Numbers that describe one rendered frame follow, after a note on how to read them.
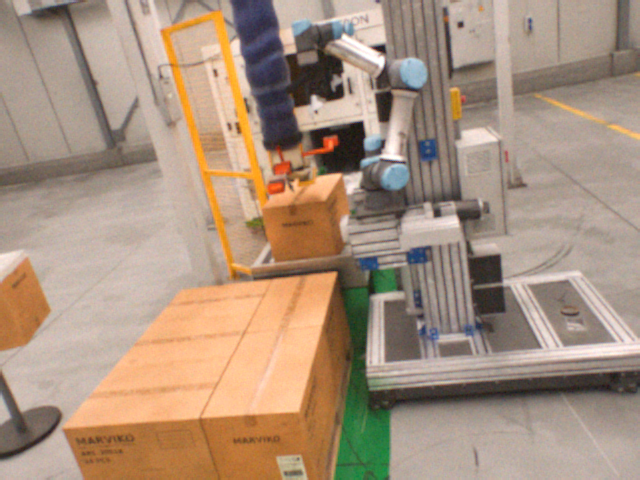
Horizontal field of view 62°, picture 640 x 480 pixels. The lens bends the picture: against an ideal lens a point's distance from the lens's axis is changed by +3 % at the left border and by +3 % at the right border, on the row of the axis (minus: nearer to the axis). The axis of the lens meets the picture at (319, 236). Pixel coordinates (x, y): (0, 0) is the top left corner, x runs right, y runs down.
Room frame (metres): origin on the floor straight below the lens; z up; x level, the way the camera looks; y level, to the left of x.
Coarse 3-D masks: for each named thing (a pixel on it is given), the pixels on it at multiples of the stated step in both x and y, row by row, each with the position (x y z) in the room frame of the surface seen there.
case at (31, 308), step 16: (0, 256) 2.85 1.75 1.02; (16, 256) 2.78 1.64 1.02; (0, 272) 2.56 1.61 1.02; (16, 272) 2.71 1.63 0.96; (32, 272) 2.87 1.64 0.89; (0, 288) 2.50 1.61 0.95; (16, 288) 2.64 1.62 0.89; (32, 288) 2.80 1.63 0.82; (0, 304) 2.50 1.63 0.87; (16, 304) 2.58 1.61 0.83; (32, 304) 2.72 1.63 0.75; (48, 304) 2.89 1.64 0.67; (0, 320) 2.49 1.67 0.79; (16, 320) 2.51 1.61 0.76; (32, 320) 2.66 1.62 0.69; (0, 336) 2.49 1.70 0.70; (16, 336) 2.50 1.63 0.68
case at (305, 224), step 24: (288, 192) 3.24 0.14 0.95; (312, 192) 3.12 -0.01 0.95; (336, 192) 3.19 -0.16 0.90; (264, 216) 2.99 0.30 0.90; (288, 216) 2.95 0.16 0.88; (312, 216) 2.91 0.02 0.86; (336, 216) 3.07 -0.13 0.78; (288, 240) 2.96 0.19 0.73; (312, 240) 2.92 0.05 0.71; (336, 240) 2.96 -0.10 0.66
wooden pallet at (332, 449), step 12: (348, 336) 2.71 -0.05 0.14; (348, 348) 2.64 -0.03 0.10; (348, 360) 2.63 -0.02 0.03; (348, 372) 2.52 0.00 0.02; (336, 408) 2.10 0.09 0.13; (336, 420) 2.12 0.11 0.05; (336, 432) 2.07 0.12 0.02; (336, 444) 1.99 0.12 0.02; (336, 456) 1.93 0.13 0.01; (324, 468) 1.73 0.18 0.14
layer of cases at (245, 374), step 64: (192, 320) 2.53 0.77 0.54; (256, 320) 2.38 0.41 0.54; (320, 320) 2.24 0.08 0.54; (128, 384) 2.04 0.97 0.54; (192, 384) 1.93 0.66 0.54; (256, 384) 1.83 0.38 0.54; (320, 384) 1.94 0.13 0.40; (128, 448) 1.77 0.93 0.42; (192, 448) 1.71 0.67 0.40; (256, 448) 1.65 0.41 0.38; (320, 448) 1.74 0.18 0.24
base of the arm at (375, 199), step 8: (368, 192) 2.28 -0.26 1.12; (376, 192) 2.25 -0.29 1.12; (384, 192) 2.25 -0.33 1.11; (368, 200) 2.28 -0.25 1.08; (376, 200) 2.25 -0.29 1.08; (384, 200) 2.24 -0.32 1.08; (392, 200) 2.26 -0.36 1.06; (368, 208) 2.27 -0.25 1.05; (376, 208) 2.24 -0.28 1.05; (384, 208) 2.23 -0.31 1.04
